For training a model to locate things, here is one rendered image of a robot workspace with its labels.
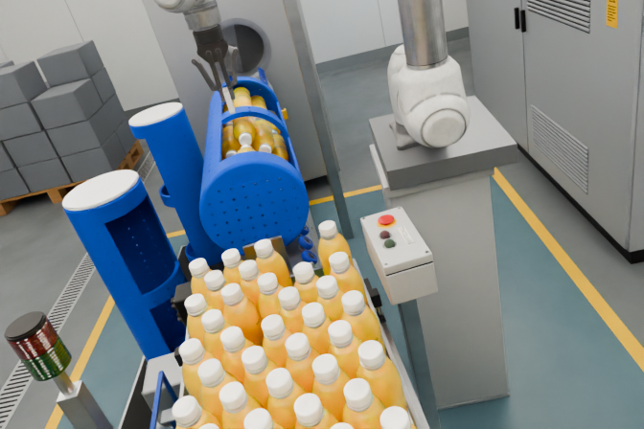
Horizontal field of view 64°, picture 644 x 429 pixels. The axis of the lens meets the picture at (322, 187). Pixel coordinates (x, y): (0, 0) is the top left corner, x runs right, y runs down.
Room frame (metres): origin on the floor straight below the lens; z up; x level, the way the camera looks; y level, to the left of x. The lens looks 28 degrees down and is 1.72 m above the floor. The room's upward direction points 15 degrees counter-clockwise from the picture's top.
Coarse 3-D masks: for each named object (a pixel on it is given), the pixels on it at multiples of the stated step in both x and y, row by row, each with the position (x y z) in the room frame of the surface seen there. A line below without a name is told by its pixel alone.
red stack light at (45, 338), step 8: (48, 320) 0.70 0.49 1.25; (40, 328) 0.68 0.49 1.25; (48, 328) 0.69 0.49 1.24; (32, 336) 0.66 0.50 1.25; (40, 336) 0.67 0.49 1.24; (48, 336) 0.68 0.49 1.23; (56, 336) 0.69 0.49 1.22; (16, 344) 0.66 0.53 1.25; (24, 344) 0.66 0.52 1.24; (32, 344) 0.66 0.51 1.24; (40, 344) 0.67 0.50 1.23; (48, 344) 0.67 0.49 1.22; (16, 352) 0.66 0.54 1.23; (24, 352) 0.66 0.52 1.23; (32, 352) 0.66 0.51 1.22; (40, 352) 0.66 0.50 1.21
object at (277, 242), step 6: (270, 240) 1.08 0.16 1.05; (276, 240) 1.08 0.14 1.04; (282, 240) 1.08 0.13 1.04; (246, 246) 1.08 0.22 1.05; (252, 246) 1.08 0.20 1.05; (276, 246) 1.08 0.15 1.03; (282, 246) 1.08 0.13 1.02; (246, 252) 1.08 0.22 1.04; (252, 252) 1.08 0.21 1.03; (282, 252) 1.08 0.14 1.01; (246, 258) 1.08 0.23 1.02; (252, 258) 1.08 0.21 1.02; (288, 264) 1.08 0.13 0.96; (288, 270) 1.08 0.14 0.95
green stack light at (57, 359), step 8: (56, 344) 0.68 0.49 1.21; (48, 352) 0.67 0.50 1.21; (56, 352) 0.68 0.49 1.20; (64, 352) 0.69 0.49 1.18; (24, 360) 0.66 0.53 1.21; (32, 360) 0.66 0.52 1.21; (40, 360) 0.66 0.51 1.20; (48, 360) 0.66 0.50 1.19; (56, 360) 0.67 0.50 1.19; (64, 360) 0.68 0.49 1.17; (32, 368) 0.66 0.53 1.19; (40, 368) 0.66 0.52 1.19; (48, 368) 0.66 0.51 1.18; (56, 368) 0.67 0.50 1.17; (64, 368) 0.67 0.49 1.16; (40, 376) 0.66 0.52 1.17; (48, 376) 0.66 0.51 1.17
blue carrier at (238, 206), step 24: (216, 96) 1.93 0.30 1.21; (264, 96) 2.04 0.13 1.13; (216, 120) 1.62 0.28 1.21; (216, 144) 1.39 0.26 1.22; (288, 144) 1.52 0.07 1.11; (216, 168) 1.21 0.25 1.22; (240, 168) 1.17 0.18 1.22; (264, 168) 1.17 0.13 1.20; (288, 168) 1.19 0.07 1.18; (216, 192) 1.17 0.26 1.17; (240, 192) 1.17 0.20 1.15; (264, 192) 1.17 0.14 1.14; (288, 192) 1.17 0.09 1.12; (216, 216) 1.16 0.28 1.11; (240, 216) 1.17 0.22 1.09; (264, 216) 1.17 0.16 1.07; (288, 216) 1.17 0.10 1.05; (216, 240) 1.16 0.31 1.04; (240, 240) 1.17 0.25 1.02; (288, 240) 1.17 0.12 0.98
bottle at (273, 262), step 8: (272, 248) 0.97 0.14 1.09; (264, 256) 0.95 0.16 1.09; (272, 256) 0.96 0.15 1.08; (280, 256) 0.97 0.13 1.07; (264, 264) 0.94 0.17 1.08; (272, 264) 0.94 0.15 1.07; (280, 264) 0.95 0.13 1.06; (264, 272) 0.94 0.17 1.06; (272, 272) 0.93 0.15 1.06; (280, 272) 0.94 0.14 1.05; (288, 272) 0.97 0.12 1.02; (280, 280) 0.94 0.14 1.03; (288, 280) 0.95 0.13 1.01
